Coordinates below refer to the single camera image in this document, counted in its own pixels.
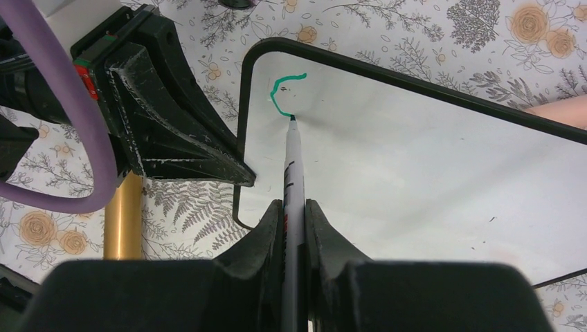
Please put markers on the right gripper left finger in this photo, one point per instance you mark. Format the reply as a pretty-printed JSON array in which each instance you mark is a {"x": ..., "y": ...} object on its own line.
[{"x": 237, "y": 291}]

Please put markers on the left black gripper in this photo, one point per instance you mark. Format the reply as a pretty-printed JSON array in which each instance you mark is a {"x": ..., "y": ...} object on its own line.
[{"x": 151, "y": 135}]

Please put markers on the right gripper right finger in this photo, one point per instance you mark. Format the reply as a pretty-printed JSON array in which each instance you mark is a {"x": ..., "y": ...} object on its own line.
[{"x": 348, "y": 291}]

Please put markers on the green capped marker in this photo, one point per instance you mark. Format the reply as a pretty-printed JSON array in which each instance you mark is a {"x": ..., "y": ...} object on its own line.
[{"x": 294, "y": 228}]

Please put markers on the white whiteboard black frame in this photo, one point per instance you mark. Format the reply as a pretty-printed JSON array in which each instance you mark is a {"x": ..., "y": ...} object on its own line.
[{"x": 410, "y": 170}]

